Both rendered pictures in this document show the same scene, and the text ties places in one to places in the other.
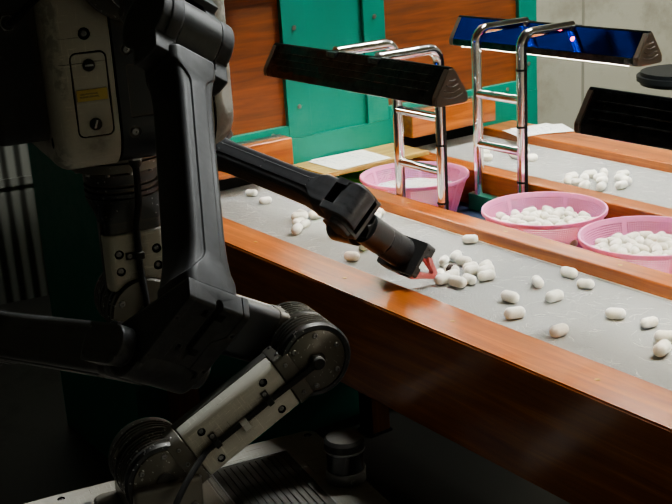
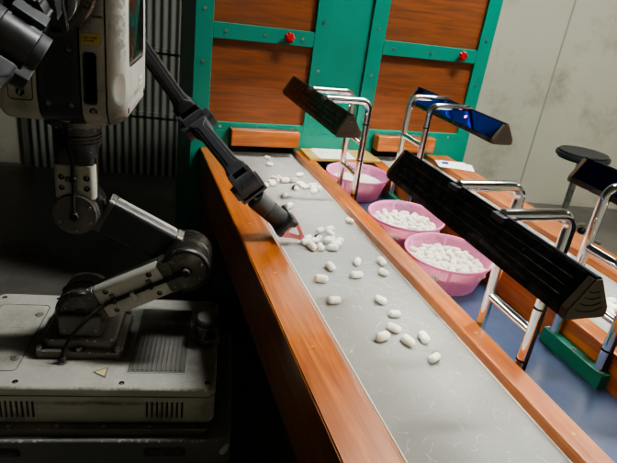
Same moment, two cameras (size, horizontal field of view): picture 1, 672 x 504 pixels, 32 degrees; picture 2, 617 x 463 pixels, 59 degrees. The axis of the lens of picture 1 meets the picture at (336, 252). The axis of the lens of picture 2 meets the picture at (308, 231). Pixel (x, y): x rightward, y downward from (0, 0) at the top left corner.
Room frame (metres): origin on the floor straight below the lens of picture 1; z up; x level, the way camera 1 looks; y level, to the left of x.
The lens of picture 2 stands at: (0.59, -0.53, 1.44)
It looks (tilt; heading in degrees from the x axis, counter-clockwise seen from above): 24 degrees down; 13
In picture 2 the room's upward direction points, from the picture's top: 8 degrees clockwise
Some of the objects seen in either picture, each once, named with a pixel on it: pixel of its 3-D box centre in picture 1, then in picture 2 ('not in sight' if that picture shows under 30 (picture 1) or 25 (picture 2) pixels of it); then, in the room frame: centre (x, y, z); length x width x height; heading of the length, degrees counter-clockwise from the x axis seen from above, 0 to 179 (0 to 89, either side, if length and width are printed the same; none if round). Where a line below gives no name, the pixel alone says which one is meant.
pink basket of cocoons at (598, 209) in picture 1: (544, 229); (403, 226); (2.38, -0.45, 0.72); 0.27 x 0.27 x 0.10
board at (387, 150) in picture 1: (361, 159); (340, 155); (2.92, -0.08, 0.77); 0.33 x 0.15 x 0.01; 124
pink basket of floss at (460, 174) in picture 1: (415, 192); (356, 182); (2.74, -0.20, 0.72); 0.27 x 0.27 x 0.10
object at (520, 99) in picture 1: (524, 117); (427, 156); (2.71, -0.47, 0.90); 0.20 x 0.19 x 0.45; 34
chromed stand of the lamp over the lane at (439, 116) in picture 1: (391, 147); (331, 152); (2.48, -0.13, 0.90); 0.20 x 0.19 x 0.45; 34
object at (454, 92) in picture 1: (355, 70); (317, 103); (2.44, -0.07, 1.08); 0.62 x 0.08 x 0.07; 34
